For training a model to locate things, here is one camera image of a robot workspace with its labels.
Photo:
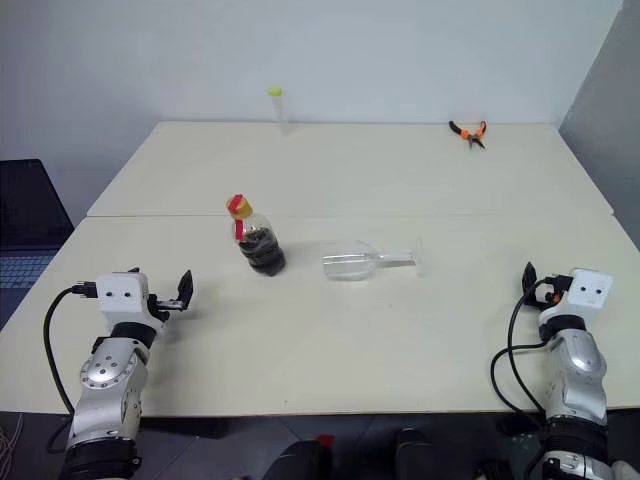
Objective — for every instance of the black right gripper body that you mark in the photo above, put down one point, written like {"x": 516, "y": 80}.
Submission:
{"x": 547, "y": 292}

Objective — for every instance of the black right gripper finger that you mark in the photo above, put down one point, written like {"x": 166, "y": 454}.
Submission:
{"x": 528, "y": 280}

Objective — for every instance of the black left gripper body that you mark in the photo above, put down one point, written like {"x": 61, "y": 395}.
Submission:
{"x": 161, "y": 305}

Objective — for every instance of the plastic cola bottle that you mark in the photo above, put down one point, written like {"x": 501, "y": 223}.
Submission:
{"x": 262, "y": 250}

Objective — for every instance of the clear wine glass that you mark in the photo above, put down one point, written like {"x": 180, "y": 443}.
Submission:
{"x": 350, "y": 262}

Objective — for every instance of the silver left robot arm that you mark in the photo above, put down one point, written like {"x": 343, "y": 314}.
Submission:
{"x": 107, "y": 395}

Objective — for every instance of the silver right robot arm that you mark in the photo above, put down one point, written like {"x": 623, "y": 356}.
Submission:
{"x": 575, "y": 380}

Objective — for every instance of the yellow bottle cap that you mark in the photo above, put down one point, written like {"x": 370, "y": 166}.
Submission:
{"x": 240, "y": 205}

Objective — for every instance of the dark laptop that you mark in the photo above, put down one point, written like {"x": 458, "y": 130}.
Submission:
{"x": 27, "y": 215}

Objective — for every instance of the orange and black pliers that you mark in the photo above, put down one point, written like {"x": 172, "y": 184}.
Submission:
{"x": 467, "y": 133}

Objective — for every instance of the white rounded object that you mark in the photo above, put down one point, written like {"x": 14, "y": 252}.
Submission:
{"x": 625, "y": 472}

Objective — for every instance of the dark rounded shape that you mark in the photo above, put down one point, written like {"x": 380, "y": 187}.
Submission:
{"x": 412, "y": 452}
{"x": 295, "y": 462}

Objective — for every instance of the clear tube with green cap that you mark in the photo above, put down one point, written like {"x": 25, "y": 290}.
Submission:
{"x": 277, "y": 107}

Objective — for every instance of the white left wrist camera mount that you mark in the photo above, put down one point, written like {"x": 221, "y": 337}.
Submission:
{"x": 120, "y": 295}

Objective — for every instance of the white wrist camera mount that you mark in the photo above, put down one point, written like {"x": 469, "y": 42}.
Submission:
{"x": 590, "y": 290}
{"x": 120, "y": 295}

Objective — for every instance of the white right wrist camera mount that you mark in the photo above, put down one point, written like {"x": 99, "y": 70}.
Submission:
{"x": 590, "y": 290}

